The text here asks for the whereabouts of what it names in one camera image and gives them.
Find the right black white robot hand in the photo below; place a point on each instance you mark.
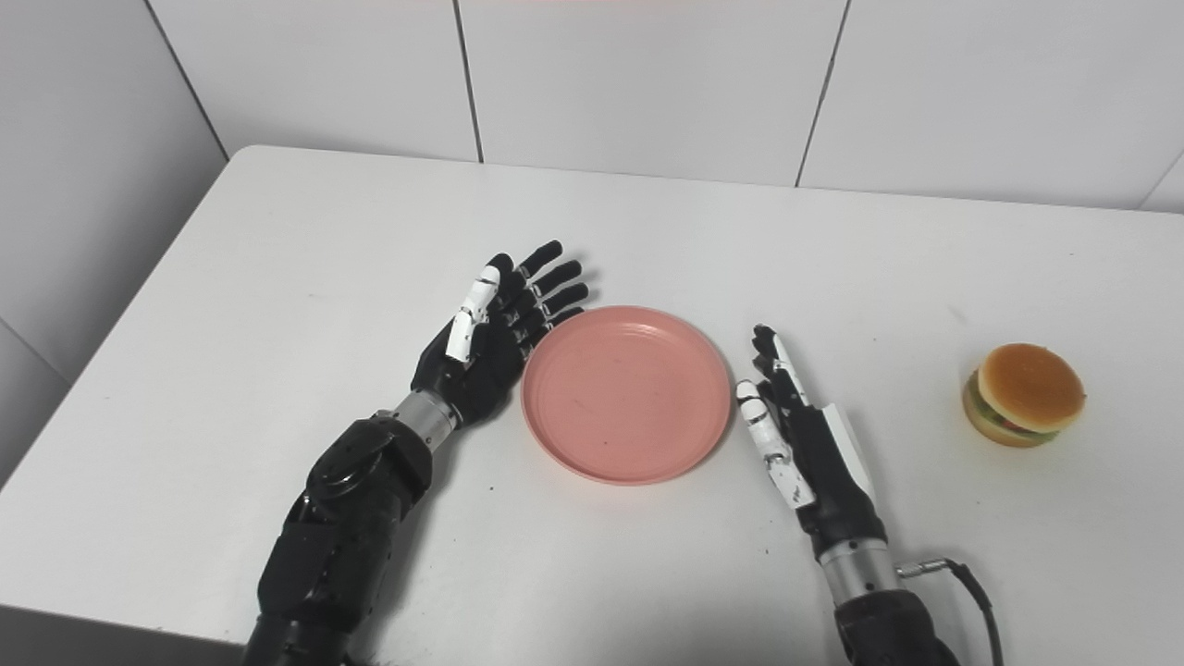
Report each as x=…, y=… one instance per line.
x=828, y=462

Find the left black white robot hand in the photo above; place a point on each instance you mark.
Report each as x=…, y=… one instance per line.
x=481, y=356

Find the pink round plate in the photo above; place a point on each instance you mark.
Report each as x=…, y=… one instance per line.
x=626, y=396

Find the toy hamburger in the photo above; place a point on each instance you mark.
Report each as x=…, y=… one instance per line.
x=1029, y=390

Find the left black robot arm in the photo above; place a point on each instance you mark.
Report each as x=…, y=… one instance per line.
x=347, y=518

